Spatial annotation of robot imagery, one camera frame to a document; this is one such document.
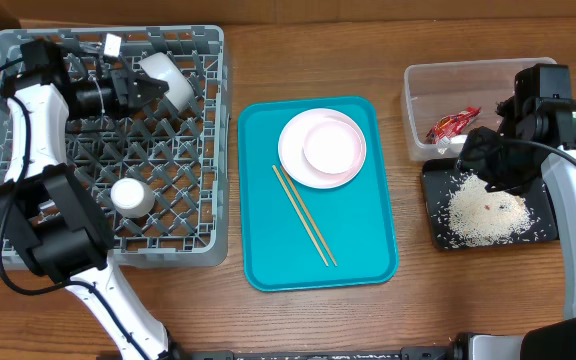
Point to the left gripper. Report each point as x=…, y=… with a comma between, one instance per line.
x=129, y=89

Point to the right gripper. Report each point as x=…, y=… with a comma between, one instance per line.
x=481, y=151

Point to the grey metal bowl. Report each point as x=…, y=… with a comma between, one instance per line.
x=159, y=66

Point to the red snack wrapper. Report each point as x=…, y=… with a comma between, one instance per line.
x=451, y=126

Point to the white cup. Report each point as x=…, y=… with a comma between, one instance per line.
x=132, y=198

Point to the small white bowl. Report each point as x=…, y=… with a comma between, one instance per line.
x=334, y=147

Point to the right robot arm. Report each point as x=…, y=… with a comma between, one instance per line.
x=536, y=139

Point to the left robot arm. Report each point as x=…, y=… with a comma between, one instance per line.
x=53, y=233

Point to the pile of rice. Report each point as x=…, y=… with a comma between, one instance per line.
x=471, y=217

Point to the black plastic tray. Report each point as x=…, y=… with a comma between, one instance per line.
x=435, y=176

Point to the grey plastic dish rack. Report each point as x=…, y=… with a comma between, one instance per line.
x=181, y=156

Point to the clear plastic bin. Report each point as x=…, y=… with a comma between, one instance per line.
x=433, y=91

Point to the left wooden chopstick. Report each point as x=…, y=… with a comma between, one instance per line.
x=299, y=213

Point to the wooden chopstick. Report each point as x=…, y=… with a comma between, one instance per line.
x=299, y=213
x=310, y=220

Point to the teal plastic serving tray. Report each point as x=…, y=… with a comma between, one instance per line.
x=355, y=219

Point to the large white plate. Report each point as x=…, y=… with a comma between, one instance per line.
x=290, y=149

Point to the right wooden chopstick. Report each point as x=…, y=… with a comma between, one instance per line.
x=310, y=220

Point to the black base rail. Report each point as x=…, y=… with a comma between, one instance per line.
x=406, y=353

